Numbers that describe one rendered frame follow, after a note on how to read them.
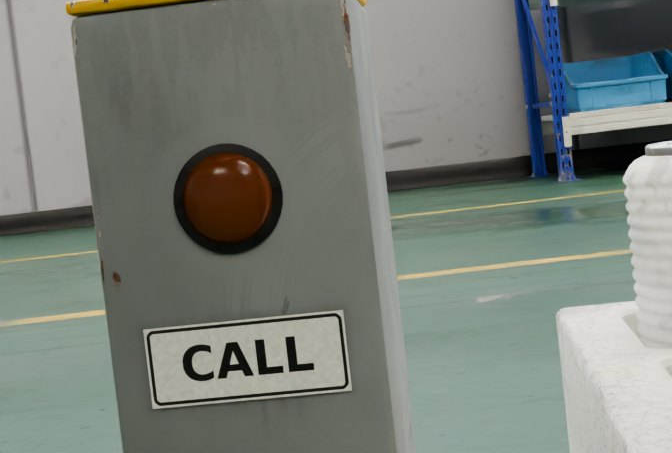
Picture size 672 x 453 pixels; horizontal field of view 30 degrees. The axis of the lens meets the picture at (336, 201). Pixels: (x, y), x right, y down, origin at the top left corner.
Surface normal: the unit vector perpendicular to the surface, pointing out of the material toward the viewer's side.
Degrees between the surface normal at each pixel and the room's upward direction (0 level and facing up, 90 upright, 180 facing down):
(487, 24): 90
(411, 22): 90
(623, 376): 0
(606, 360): 0
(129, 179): 90
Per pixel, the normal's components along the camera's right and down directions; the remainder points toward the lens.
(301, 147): -0.09, 0.07
